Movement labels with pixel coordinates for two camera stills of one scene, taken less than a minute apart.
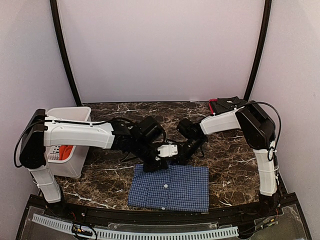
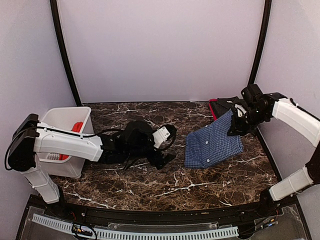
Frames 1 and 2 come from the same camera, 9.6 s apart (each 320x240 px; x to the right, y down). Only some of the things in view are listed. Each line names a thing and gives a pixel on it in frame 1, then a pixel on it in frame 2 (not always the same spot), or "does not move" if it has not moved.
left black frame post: x=55 y=13 does not move
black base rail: x=44 y=205 does not move
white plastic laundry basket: x=67 y=161 does not move
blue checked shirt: x=178 y=187 to x=210 y=144
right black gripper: x=181 y=158 to x=236 y=128
